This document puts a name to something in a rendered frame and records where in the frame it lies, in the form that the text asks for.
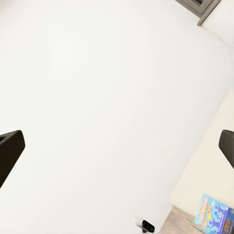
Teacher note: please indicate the bed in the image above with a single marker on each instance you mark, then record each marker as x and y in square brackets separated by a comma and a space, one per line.
[208, 171]

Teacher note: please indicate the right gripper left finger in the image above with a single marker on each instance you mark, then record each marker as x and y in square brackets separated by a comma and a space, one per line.
[12, 145]

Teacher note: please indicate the fixed window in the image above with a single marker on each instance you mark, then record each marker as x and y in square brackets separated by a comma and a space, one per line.
[200, 8]

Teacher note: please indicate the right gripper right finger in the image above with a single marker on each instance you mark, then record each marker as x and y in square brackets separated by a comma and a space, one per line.
[226, 145]

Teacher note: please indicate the board game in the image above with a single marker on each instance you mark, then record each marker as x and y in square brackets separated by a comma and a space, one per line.
[214, 217]

